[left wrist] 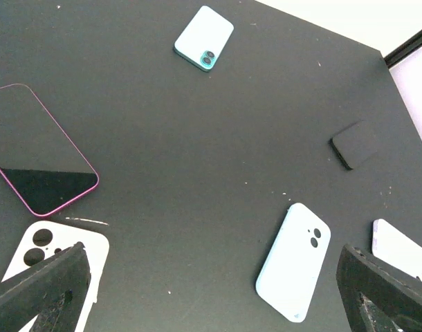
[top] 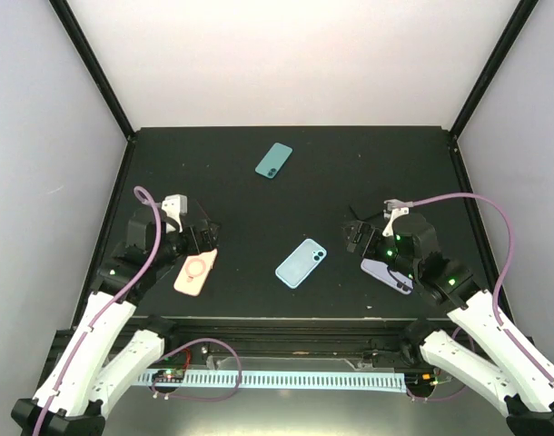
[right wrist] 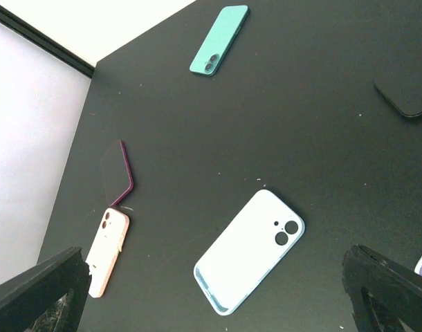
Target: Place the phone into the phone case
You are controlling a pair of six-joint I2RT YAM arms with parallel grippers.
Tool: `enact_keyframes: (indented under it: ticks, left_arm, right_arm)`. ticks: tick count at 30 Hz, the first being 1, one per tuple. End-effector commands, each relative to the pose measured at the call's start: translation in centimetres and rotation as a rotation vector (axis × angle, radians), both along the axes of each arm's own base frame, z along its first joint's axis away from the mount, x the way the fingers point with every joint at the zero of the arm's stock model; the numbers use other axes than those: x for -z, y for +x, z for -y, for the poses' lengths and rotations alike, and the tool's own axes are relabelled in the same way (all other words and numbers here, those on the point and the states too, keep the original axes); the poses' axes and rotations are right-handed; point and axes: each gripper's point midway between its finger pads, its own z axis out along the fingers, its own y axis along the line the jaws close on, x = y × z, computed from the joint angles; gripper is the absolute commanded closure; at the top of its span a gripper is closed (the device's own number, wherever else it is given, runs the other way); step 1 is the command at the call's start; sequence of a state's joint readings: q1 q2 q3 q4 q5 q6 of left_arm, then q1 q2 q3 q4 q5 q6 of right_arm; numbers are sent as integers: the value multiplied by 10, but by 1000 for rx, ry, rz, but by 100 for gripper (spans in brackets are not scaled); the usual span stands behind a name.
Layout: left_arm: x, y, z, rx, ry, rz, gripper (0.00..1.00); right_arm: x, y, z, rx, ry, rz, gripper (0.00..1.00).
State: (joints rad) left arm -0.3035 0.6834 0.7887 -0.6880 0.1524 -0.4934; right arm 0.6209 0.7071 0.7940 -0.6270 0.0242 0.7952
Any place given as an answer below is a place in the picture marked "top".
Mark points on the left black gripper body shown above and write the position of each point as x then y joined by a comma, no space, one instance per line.
193,246

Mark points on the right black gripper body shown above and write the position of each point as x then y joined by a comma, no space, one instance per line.
370,250

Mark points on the pink phone case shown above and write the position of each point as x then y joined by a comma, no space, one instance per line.
194,273

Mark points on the light blue phone case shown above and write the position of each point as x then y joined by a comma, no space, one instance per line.
300,263

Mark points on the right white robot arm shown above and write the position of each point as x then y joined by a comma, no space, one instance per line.
511,374

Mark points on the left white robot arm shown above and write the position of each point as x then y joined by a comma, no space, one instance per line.
81,391

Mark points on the lavender phone case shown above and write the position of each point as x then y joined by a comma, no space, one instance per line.
382,272

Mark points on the teal phone case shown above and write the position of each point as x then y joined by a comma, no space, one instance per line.
273,160

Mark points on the left controller board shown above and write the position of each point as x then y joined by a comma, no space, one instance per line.
168,376

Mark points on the controller board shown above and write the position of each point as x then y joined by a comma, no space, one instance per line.
426,379
168,376

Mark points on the right controller board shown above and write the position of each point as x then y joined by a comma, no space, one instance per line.
426,379

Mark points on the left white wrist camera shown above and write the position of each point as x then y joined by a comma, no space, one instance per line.
175,207

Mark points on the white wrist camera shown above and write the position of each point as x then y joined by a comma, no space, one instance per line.
394,209
175,207

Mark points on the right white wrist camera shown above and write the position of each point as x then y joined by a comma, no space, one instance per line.
394,209

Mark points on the white slotted cable duct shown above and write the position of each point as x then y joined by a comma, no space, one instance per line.
271,380

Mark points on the left black frame post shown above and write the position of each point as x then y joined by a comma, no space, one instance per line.
67,18

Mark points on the black frame post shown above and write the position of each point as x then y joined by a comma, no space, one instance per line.
67,18
508,37

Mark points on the right black frame post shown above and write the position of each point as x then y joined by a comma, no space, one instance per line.
508,37

